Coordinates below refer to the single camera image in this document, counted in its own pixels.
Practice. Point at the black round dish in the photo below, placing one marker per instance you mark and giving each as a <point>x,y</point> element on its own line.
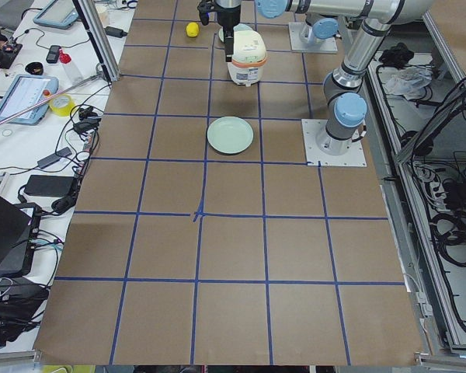
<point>34,68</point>

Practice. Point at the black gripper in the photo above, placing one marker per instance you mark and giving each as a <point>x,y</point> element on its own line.
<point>227,19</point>

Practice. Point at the white rice cooker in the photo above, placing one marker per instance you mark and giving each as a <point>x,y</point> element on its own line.
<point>249,58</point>

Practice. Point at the yellow tape roll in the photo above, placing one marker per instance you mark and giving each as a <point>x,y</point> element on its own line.
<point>62,105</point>

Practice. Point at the light green plate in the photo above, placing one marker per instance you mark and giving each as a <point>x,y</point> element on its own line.
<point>230,135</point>
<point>237,28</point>

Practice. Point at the far light green plate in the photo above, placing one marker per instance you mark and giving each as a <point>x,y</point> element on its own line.
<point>237,28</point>

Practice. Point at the far blue teach pendant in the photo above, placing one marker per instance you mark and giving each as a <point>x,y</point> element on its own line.
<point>59,14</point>

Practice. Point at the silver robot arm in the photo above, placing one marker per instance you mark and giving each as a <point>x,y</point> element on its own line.
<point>318,27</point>
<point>378,16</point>

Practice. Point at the black laptop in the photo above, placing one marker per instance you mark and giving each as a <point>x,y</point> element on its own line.
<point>19,225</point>

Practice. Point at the red cap spray bottle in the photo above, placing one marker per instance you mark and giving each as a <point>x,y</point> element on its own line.
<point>70,68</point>

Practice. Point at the yellow toy potato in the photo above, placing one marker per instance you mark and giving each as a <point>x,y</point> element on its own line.
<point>192,30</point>

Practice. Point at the black power adapter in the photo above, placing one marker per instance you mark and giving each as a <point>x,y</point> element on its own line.
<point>48,186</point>

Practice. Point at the white crumpled cloth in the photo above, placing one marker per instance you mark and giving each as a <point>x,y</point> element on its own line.
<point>410,82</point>

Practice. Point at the blue teach pendant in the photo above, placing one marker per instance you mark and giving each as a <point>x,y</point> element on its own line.
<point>59,14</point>
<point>25,91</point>

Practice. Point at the black phone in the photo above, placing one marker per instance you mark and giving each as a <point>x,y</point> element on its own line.
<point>53,54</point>

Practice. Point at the near light green plate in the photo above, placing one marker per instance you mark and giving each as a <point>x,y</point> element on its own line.
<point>230,135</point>

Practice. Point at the aluminium frame post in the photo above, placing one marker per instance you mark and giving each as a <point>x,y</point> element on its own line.
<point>89,16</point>

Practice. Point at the near blue teach pendant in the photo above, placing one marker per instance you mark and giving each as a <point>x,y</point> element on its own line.
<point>25,91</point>

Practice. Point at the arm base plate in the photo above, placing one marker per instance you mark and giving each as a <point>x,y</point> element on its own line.
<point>303,40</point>
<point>323,150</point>

